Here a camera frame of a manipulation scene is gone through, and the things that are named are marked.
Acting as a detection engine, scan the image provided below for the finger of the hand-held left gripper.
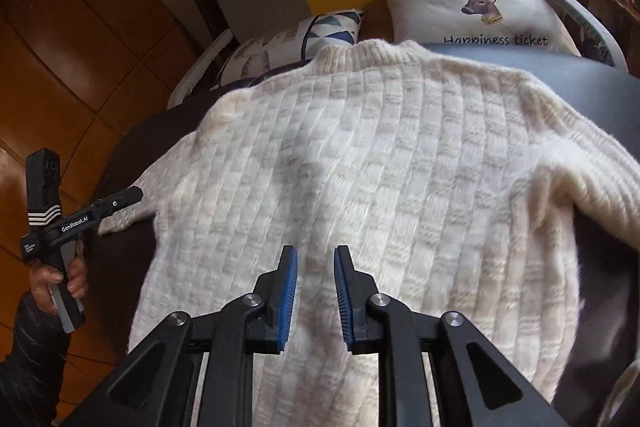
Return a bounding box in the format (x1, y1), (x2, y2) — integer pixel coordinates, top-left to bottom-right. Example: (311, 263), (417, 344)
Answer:
(94, 187), (144, 221)

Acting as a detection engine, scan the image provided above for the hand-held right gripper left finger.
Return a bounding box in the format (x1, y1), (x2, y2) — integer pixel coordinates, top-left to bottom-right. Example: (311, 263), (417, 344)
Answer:
(61, 245), (299, 427)

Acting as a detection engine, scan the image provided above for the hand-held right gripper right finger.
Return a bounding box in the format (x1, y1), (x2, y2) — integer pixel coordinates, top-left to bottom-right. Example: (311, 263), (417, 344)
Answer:
(333, 245), (571, 427)

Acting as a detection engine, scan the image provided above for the white knit sweater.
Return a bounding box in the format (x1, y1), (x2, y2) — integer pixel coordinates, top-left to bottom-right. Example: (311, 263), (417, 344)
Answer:
(97, 39), (640, 427)

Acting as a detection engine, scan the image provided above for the person's left forearm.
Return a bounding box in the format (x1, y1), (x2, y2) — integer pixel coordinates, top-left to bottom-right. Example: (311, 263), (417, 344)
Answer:
(0, 292), (72, 427)

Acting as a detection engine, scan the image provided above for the person's left hand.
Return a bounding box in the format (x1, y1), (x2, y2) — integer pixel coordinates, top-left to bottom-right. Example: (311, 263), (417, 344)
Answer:
(30, 256), (89, 315)

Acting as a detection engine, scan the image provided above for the triangle pattern cushion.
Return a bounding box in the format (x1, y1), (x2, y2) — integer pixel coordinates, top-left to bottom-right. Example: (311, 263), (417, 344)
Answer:
(210, 9), (366, 90)

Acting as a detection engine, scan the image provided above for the deer print cushion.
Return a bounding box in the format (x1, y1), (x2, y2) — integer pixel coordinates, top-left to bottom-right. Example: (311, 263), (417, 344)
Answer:
(382, 0), (583, 58)

